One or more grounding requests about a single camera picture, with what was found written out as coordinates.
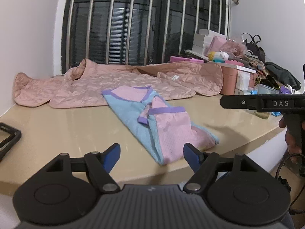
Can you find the pink blue mesh garment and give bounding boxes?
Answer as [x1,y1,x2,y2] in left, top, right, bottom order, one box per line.
[102,86,219,165]

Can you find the person's right hand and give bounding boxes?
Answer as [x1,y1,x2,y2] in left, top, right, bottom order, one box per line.
[279,117,304,154]

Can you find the dark green cloth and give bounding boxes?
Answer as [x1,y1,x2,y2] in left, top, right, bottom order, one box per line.
[264,61,301,90]

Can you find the pink storage box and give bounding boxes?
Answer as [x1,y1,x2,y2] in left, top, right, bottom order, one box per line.
[219,63,256,95]

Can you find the black handbag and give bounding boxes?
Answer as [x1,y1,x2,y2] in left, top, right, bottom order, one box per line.
[243,33,266,62]

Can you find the pink quilted jacket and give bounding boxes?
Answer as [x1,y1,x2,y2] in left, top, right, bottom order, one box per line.
[13,59,223,109]

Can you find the small plush toy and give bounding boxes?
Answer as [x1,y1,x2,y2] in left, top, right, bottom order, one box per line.
[208,51,229,63]

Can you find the white jacket care label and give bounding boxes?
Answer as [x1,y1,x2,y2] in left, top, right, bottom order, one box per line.
[172,75,179,81]

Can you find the stacked white boxes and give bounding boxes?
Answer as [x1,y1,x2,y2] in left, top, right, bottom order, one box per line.
[192,29,226,55]

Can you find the magenta flat box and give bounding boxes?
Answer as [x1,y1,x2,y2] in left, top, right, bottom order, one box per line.
[169,56,204,64]

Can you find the black frame on table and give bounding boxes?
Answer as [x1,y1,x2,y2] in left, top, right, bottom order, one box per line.
[0,123,22,162]

